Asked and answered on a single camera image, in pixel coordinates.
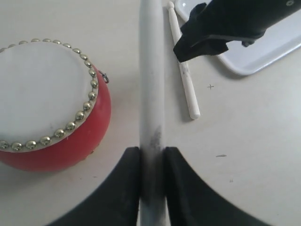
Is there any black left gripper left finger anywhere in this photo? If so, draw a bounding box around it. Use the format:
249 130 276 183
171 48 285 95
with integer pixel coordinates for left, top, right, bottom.
52 147 141 226

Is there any red small drum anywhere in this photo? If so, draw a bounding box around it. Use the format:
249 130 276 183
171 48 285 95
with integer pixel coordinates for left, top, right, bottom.
0 39 111 171

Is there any white drumstick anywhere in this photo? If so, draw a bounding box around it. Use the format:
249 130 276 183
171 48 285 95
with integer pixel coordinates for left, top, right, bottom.
167 1 200 120
139 0 166 226

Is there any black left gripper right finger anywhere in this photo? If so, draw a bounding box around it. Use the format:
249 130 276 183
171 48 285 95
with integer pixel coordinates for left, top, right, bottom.
163 147 263 226

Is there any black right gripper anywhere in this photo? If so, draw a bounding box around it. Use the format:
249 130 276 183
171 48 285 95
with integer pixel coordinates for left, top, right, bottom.
173 0 301 63

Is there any white plastic tray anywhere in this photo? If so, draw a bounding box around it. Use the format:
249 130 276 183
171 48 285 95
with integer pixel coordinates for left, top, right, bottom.
175 0 301 75

